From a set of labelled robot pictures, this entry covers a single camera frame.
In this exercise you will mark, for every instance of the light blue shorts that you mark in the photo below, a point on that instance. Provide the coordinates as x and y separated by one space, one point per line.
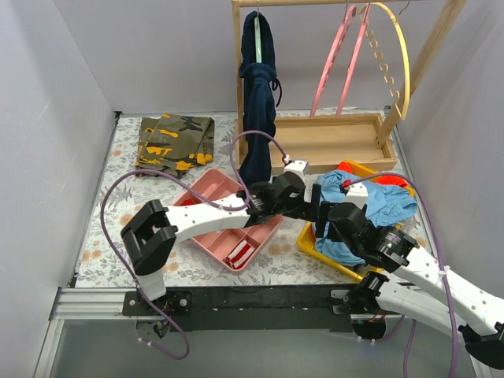
387 205

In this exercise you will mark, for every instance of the orange shorts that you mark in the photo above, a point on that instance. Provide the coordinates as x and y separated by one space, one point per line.
359 170

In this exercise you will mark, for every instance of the black base bar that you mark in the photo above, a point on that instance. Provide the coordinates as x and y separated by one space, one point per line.
281 307

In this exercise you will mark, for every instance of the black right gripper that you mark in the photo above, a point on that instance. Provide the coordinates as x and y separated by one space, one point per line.
323 222

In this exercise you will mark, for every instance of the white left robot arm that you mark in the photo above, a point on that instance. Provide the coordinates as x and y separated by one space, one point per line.
152 233

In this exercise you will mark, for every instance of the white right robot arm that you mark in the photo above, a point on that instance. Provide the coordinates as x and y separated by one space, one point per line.
445 299

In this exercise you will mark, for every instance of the yellow hanger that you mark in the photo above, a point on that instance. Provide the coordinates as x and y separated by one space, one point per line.
401 97

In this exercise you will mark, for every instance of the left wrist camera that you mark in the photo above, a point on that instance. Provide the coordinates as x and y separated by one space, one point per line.
298 167

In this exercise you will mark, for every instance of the aluminium frame rail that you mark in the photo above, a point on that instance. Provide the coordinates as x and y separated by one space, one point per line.
87 335

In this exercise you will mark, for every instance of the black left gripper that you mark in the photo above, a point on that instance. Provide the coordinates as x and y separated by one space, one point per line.
315 201

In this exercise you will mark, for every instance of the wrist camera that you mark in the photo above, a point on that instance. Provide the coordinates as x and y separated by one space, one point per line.
356 194
298 167

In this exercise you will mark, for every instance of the yellow plastic tray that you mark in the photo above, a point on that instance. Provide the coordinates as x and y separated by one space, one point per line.
306 243

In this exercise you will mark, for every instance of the green hanger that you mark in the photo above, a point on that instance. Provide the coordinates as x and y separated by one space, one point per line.
257 38

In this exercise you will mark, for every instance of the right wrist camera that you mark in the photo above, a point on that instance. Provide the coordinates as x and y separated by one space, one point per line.
356 194

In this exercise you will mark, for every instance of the navy blue shorts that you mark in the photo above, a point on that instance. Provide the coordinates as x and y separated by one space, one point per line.
259 82

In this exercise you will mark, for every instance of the pink hanger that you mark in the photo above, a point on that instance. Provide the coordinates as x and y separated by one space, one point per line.
354 60
332 55

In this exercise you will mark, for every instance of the red white striped cloth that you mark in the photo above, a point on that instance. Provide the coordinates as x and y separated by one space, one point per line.
240 255

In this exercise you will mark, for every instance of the wooden clothes rack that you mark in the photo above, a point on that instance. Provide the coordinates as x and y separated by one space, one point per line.
327 140

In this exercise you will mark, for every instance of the camouflage shorts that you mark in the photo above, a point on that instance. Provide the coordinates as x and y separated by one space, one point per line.
175 143

